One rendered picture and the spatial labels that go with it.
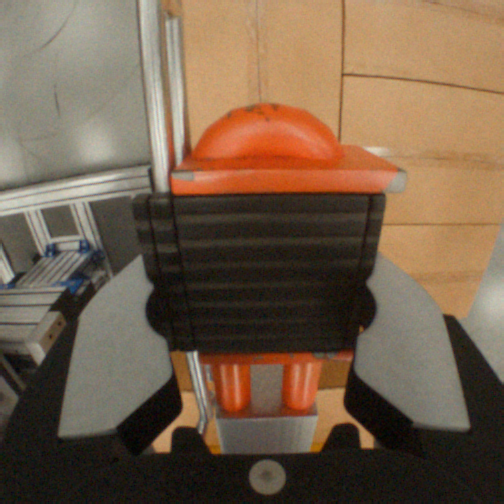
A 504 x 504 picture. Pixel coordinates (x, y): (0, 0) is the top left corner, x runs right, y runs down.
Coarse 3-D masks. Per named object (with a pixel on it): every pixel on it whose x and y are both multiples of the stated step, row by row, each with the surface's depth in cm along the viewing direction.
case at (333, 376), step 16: (176, 352) 44; (176, 368) 41; (336, 368) 41; (208, 384) 39; (320, 384) 38; (336, 384) 38; (192, 400) 38; (320, 400) 39; (336, 400) 39; (192, 416) 40; (320, 416) 41; (336, 416) 41; (208, 432) 43; (320, 432) 43; (368, 432) 44; (160, 448) 46
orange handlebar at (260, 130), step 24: (216, 120) 10; (240, 120) 9; (264, 120) 9; (288, 120) 9; (312, 120) 10; (216, 144) 10; (240, 144) 10; (264, 144) 10; (288, 144) 10; (312, 144) 10; (336, 144) 10; (216, 384) 16; (240, 384) 16; (288, 384) 16; (312, 384) 16; (240, 408) 17
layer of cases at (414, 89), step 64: (192, 0) 56; (256, 0) 57; (320, 0) 57; (384, 0) 56; (448, 0) 54; (192, 64) 64; (256, 64) 64; (320, 64) 64; (384, 64) 63; (448, 64) 62; (192, 128) 71; (384, 128) 71; (448, 128) 70; (448, 192) 79; (448, 256) 89
